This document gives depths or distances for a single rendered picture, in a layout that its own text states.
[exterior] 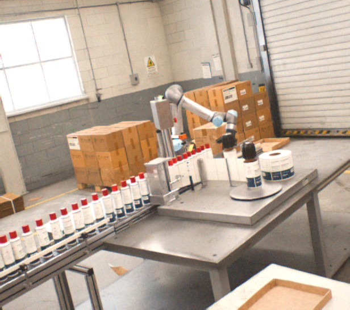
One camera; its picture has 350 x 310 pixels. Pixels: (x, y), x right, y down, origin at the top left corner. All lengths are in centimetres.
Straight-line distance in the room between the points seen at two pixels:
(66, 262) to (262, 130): 549
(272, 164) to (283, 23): 518
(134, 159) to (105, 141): 55
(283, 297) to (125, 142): 501
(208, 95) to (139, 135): 122
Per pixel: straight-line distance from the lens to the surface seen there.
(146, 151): 683
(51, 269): 251
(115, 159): 652
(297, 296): 187
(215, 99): 698
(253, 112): 746
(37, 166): 847
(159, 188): 283
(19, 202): 720
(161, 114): 309
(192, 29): 949
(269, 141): 423
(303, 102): 789
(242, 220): 248
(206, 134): 383
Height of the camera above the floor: 175
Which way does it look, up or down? 9 degrees down
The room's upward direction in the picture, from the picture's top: 12 degrees counter-clockwise
